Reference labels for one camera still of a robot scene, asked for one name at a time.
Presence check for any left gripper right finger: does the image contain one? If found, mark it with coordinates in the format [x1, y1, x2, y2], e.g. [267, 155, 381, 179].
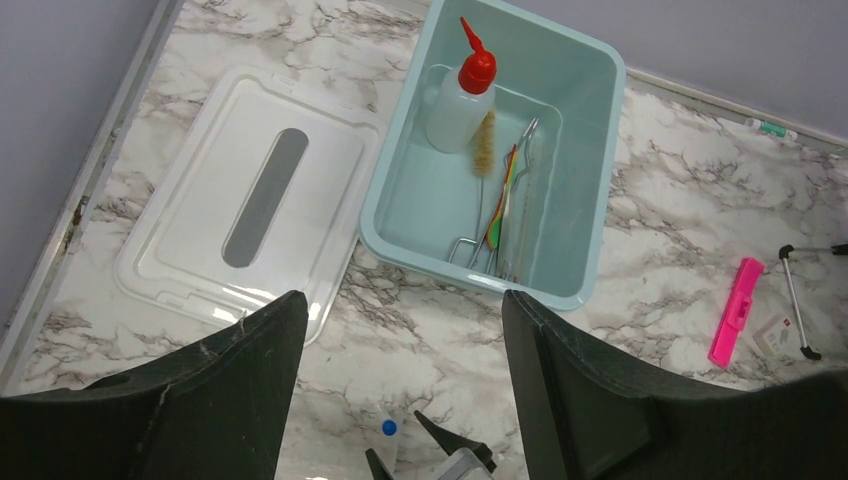
[502, 290, 847, 479]

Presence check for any white bin lid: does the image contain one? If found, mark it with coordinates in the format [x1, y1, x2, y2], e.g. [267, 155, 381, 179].
[114, 65, 387, 343]

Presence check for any pink highlighter marker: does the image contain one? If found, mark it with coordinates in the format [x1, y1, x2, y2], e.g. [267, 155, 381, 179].
[707, 257, 765, 368]

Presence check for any blue capped test tube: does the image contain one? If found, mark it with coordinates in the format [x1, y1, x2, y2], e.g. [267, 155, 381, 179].
[375, 416, 402, 473]

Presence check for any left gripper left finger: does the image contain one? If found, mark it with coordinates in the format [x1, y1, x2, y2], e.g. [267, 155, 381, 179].
[1, 291, 308, 479]

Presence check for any teal plastic bin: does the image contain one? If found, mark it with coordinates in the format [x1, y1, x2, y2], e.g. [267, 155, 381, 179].
[359, 1, 626, 311]

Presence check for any whiteboard stand rod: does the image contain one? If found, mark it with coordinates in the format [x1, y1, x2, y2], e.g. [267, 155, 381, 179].
[778, 243, 847, 362]

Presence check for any small white eraser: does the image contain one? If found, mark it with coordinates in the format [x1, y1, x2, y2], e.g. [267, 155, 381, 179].
[753, 315, 795, 358]

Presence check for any white red-capped wash bottle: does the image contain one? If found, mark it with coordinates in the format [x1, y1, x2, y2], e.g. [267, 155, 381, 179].
[425, 17, 497, 153]

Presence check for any tan test tube brush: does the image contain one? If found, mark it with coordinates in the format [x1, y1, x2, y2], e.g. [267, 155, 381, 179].
[469, 108, 496, 266]

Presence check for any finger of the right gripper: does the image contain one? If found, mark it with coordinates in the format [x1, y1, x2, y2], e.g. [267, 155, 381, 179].
[365, 448, 394, 480]
[414, 410, 497, 473]

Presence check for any glass stirring rod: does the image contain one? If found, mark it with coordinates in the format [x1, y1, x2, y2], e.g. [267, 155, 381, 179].
[513, 147, 537, 283]

